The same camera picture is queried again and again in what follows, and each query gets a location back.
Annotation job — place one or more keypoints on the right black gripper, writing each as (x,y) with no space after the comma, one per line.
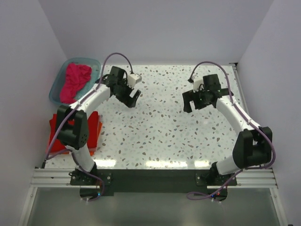
(188,95)

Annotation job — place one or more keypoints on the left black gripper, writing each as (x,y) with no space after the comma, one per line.
(125,94)

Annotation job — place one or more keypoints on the red t-shirt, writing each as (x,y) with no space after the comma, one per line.
(94,131)

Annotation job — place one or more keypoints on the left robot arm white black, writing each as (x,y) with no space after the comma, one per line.
(99,93)

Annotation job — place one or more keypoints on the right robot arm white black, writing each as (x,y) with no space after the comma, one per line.
(253,146)

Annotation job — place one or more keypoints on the magenta crumpled t-shirt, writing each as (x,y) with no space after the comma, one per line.
(76,77)

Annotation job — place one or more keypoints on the orange folded t-shirt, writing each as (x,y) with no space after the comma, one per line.
(100,131)

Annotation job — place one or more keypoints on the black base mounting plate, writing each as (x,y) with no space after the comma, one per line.
(107,182)

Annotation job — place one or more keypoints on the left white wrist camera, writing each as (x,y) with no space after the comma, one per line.
(133,79)

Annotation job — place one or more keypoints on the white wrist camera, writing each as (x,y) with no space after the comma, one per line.
(133,79)
(197,84)

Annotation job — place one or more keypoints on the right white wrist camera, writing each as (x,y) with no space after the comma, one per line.
(197,84)

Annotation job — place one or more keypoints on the aluminium frame rail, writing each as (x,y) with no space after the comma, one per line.
(252,178)

